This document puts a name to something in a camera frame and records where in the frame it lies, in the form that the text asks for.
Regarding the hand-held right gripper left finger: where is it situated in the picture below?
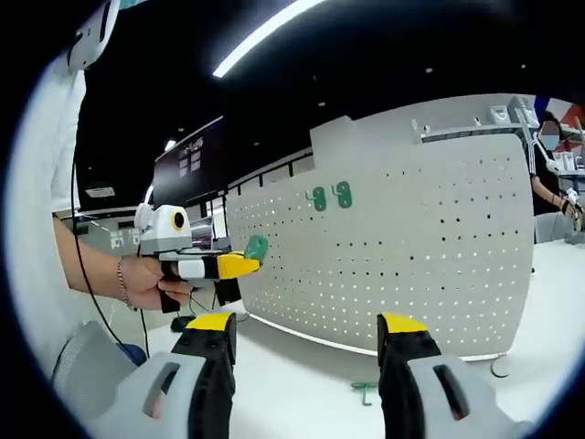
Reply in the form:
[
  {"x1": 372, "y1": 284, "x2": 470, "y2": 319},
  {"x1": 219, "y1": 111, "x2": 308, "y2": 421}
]
[{"x1": 116, "y1": 309, "x2": 238, "y2": 439}]

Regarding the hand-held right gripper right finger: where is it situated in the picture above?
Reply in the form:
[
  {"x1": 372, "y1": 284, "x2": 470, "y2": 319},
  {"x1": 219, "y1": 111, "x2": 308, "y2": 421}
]
[{"x1": 377, "y1": 312, "x2": 508, "y2": 439}]

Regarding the green hook assembly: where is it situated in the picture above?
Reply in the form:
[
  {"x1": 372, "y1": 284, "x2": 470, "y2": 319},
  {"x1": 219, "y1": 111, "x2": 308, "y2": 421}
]
[
  {"x1": 350, "y1": 380, "x2": 381, "y2": 407},
  {"x1": 243, "y1": 234, "x2": 270, "y2": 265},
  {"x1": 330, "y1": 181, "x2": 354, "y2": 209},
  {"x1": 304, "y1": 186, "x2": 328, "y2": 212}
]

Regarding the white perforated mounting plate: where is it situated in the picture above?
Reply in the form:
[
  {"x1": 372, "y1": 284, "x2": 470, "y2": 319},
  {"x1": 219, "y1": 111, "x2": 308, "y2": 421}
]
[{"x1": 226, "y1": 113, "x2": 536, "y2": 379}]

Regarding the person's left hand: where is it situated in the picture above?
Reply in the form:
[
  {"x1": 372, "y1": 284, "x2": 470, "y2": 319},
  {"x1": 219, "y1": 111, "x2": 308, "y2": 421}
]
[{"x1": 121, "y1": 254, "x2": 198, "y2": 313}]

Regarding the white mesh office chair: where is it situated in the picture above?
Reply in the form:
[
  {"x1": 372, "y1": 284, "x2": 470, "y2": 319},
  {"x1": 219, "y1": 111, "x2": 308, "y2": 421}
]
[{"x1": 51, "y1": 319, "x2": 144, "y2": 413}]

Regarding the person's white shirt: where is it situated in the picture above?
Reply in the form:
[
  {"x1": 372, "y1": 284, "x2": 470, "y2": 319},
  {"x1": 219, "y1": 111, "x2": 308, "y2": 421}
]
[{"x1": 12, "y1": 59, "x2": 89, "y2": 368}]

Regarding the white chest-worn device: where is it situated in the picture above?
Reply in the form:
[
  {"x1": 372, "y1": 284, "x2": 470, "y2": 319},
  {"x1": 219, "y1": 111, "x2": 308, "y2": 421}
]
[{"x1": 67, "y1": 0, "x2": 123, "y2": 70}]

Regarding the ceiling light strip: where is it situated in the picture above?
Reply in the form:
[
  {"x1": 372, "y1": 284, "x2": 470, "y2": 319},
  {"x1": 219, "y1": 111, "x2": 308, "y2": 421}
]
[{"x1": 212, "y1": 0, "x2": 331, "y2": 79}]

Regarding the silver chain bracelet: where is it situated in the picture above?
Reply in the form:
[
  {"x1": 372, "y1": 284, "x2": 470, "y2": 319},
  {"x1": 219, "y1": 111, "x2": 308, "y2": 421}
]
[{"x1": 116, "y1": 254, "x2": 140, "y2": 314}]

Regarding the dark wall display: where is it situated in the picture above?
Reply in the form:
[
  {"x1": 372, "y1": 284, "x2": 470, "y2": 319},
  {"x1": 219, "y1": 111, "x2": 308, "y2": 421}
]
[{"x1": 152, "y1": 115, "x2": 226, "y2": 208}]

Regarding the black cable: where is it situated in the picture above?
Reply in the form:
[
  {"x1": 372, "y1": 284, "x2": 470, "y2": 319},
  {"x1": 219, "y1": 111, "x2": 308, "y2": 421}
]
[{"x1": 70, "y1": 158, "x2": 151, "y2": 359}]

